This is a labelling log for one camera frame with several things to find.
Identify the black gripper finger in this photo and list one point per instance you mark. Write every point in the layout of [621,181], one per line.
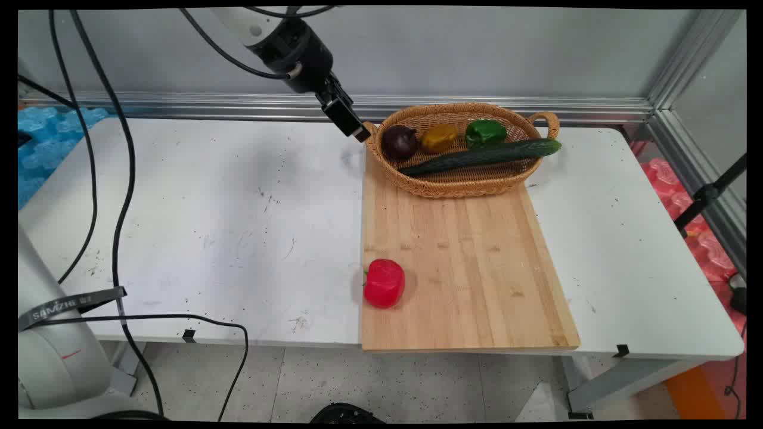
[332,88]
[349,119]

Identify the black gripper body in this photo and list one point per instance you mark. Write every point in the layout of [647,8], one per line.
[301,56]

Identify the yellow bell pepper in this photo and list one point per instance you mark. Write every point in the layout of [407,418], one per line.
[440,139]

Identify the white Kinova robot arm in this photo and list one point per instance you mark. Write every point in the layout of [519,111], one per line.
[56,363]

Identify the dark purple onion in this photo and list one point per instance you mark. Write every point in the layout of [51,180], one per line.
[399,143]

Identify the woven wicker basket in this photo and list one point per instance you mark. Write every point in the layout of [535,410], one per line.
[465,185]

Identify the green bell pepper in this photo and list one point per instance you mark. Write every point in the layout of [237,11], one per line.
[485,133]

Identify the long green cucumber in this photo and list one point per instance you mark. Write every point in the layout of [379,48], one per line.
[489,156]

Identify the red bell pepper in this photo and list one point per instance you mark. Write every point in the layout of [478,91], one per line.
[384,285]

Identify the wooden cutting board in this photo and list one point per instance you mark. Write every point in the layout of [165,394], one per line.
[477,268]

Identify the blue foam mat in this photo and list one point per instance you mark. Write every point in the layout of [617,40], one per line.
[47,143]

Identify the black table edge clip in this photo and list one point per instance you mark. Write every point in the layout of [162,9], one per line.
[189,336]
[622,351]

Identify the black round floor object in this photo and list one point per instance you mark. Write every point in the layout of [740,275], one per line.
[346,414]

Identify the black tripod stand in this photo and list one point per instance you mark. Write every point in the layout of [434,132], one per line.
[706,193]

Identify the grey metal table leg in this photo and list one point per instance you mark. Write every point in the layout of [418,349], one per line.
[620,384]

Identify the red foam mat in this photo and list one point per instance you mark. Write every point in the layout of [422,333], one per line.
[709,250]

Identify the small black device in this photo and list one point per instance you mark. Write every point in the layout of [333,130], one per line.
[739,301]

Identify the horizontal aluminium frame rail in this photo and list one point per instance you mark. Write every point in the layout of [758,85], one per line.
[208,106]

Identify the upright aluminium frame post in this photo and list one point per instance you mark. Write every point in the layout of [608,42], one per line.
[691,56]

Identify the sloping aluminium frame rail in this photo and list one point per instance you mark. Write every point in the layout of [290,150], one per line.
[709,173]

